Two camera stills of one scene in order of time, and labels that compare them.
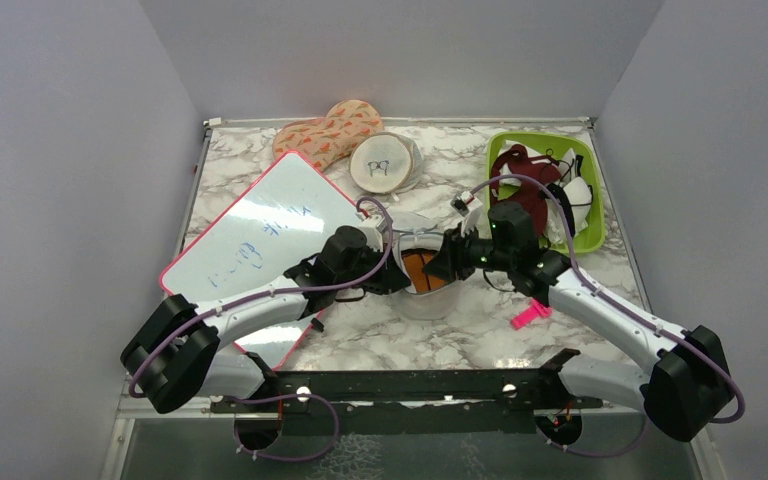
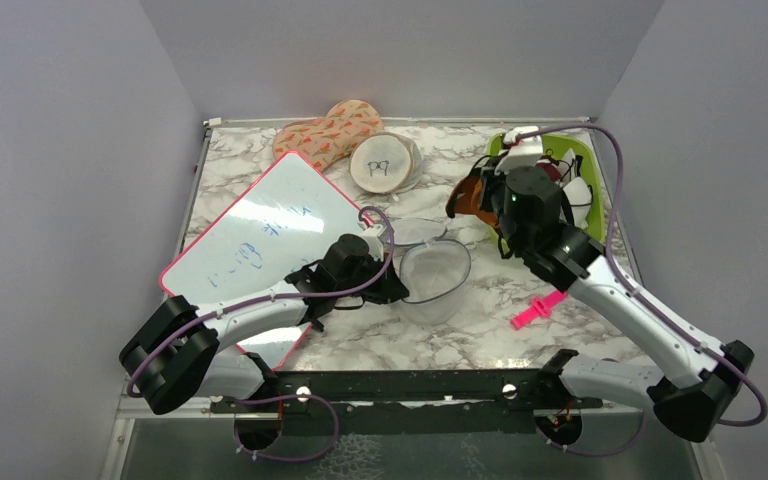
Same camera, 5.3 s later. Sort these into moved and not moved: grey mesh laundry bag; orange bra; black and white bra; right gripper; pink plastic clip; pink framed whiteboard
Moved: orange bra; right gripper
Not moved: pink framed whiteboard; black and white bra; grey mesh laundry bag; pink plastic clip
